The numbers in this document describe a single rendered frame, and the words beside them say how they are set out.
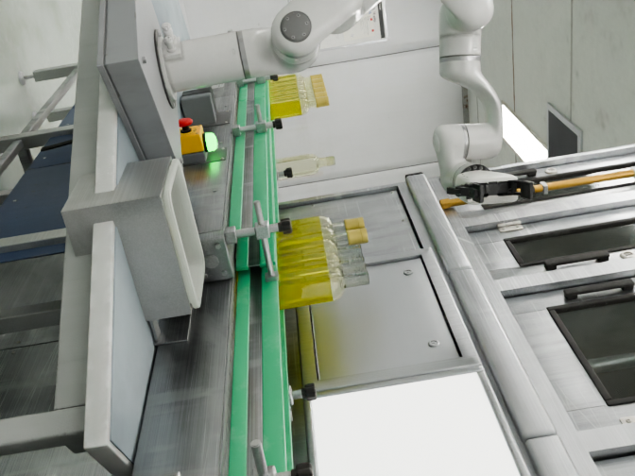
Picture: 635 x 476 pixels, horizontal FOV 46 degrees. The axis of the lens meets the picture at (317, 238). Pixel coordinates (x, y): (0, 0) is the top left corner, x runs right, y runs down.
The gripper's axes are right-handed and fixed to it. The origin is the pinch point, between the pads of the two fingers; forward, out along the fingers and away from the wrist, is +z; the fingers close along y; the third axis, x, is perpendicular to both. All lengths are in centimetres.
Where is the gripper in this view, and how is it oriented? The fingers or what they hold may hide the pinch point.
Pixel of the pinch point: (505, 192)
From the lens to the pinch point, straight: 139.0
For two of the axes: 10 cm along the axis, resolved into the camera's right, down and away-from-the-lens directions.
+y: -9.9, 0.7, -1.2
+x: -0.5, -9.8, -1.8
